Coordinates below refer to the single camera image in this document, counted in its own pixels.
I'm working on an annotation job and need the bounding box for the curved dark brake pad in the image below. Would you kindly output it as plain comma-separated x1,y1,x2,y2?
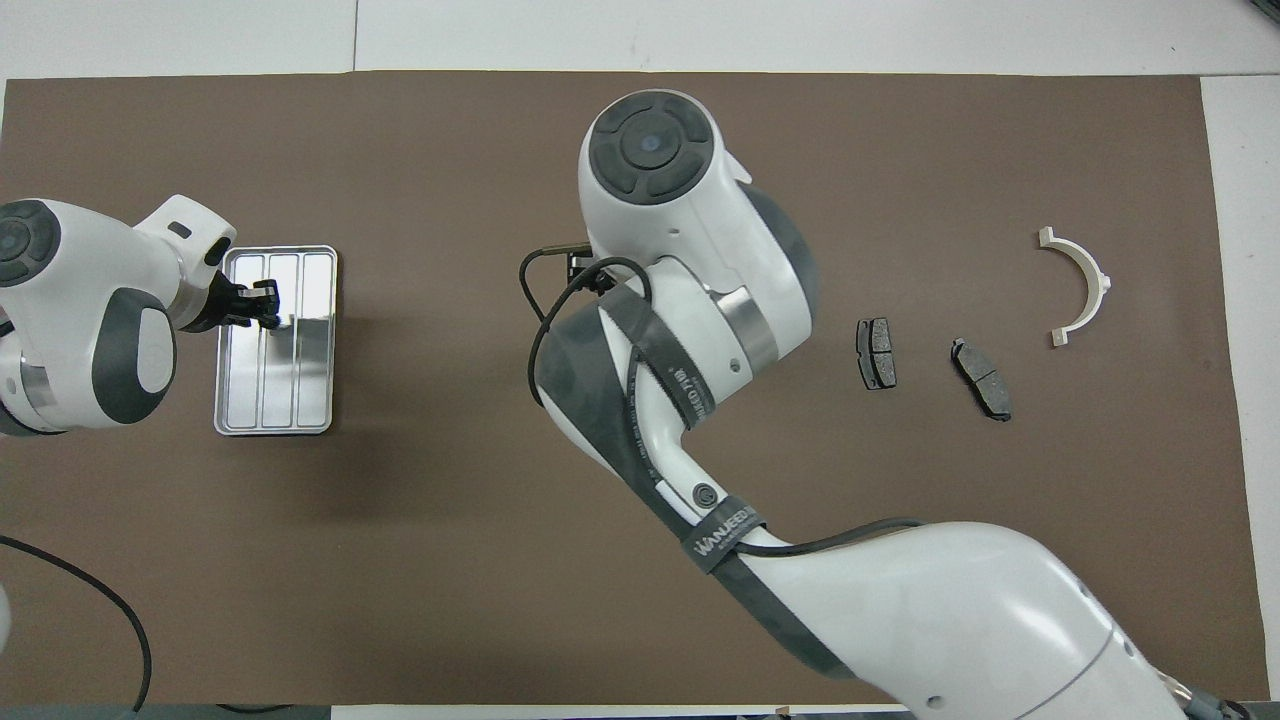
950,338,1014,423

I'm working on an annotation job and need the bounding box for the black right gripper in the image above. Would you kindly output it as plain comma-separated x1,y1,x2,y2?
566,246,613,297

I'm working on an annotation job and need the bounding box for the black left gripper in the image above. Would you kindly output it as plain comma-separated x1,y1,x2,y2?
188,268,282,334

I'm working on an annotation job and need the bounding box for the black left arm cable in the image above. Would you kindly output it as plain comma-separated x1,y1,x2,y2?
0,535,153,714

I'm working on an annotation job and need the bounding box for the brown table mat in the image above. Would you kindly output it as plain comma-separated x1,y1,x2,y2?
0,70,1271,707

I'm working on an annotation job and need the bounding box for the white semicircular plastic bracket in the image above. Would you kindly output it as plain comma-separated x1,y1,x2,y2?
1038,226,1114,349

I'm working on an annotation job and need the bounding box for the rectangular dark brake pad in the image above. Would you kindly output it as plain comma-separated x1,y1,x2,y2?
856,317,898,391

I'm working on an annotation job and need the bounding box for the silver metal tray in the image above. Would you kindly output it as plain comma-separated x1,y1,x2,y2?
213,245,340,437

